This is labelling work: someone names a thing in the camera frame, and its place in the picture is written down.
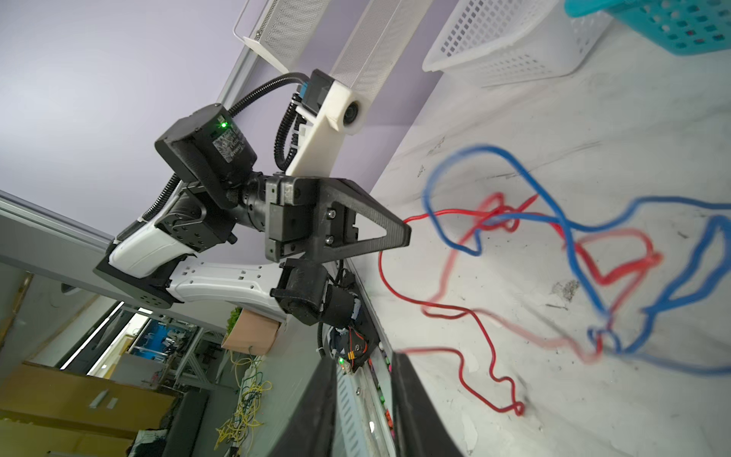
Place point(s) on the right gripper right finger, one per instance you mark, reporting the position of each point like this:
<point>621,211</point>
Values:
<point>418,429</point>

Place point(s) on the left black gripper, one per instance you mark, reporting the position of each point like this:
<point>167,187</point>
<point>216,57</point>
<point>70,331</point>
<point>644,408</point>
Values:
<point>327,219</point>

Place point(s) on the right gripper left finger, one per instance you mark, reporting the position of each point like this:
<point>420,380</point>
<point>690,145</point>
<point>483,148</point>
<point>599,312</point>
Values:
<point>310,431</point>

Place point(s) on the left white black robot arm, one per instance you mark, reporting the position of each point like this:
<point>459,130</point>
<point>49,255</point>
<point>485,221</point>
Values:
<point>222,231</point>

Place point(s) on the lower white mesh shelf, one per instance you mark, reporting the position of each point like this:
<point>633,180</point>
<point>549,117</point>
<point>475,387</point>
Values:
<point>376,44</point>

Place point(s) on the white mesh shelf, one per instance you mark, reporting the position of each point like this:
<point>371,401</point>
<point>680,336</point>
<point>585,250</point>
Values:
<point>283,30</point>
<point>376,44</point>

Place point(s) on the upper white mesh shelf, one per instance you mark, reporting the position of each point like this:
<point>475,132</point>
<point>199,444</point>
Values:
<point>283,30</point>

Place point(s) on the left white plastic basket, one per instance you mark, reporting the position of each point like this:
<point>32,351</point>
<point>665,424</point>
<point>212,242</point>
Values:
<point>489,43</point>

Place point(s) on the teal plastic basket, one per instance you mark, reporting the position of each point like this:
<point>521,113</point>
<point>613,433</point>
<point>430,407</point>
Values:
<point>682,27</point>

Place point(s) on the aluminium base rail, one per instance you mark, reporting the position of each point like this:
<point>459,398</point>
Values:
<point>363,421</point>

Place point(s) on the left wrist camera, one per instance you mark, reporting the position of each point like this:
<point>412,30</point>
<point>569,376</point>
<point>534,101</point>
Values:
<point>332,111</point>

